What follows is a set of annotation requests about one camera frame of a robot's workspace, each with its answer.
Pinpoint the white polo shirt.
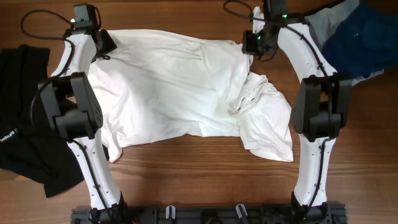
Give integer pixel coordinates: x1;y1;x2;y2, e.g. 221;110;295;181
88;29;293;162

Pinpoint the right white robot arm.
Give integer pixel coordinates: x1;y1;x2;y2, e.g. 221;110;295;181
243;1;351;223

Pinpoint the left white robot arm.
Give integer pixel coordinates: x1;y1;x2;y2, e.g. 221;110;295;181
39;4;126;223

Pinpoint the light grey garment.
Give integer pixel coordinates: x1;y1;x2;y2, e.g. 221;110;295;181
305;1;385;84

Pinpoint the navy blue shirt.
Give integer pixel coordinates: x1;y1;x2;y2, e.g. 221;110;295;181
322;1;397;78

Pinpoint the black t-shirt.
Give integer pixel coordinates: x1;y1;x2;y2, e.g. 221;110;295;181
1;44;84;197

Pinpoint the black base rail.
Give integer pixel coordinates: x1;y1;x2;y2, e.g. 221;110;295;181
70;203;348;224

